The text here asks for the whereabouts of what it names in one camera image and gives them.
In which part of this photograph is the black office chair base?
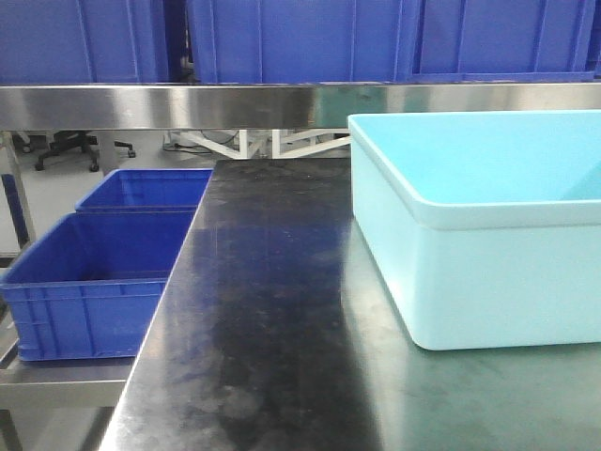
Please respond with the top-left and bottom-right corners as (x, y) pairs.
(23, 130), (137, 172)

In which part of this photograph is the steel shelf upright post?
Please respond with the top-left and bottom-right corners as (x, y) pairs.
(1, 131), (36, 250)

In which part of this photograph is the upper left blue crate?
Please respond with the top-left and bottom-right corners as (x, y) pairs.
(1, 1), (173, 85)

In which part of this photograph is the blue crate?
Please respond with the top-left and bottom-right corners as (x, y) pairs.
(410, 1), (595, 83)
(187, 1), (419, 85)
(1, 1), (173, 85)

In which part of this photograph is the far blue crate lower shelf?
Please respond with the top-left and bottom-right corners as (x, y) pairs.
(75, 168), (212, 212)

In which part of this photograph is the near blue crate lower shelf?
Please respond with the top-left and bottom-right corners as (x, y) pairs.
(1, 211), (193, 362)

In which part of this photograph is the upper middle blue crate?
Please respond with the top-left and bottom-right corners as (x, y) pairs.
(187, 1), (419, 85)

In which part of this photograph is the stainless steel lower shelf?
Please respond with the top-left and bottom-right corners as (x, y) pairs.
(1, 316), (133, 410)

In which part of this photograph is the upper right blue crate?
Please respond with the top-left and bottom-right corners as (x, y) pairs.
(410, 1), (595, 83)

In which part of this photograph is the stainless steel upper shelf rail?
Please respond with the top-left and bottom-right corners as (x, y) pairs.
(1, 82), (600, 132)

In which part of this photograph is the white metal frame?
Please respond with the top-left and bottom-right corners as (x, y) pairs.
(162, 129), (350, 160)

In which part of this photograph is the light blue plastic tub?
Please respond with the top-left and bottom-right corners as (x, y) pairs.
(348, 110), (600, 350)

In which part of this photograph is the blue crate shelf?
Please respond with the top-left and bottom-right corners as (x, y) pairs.
(75, 168), (212, 212)
(1, 211), (193, 362)

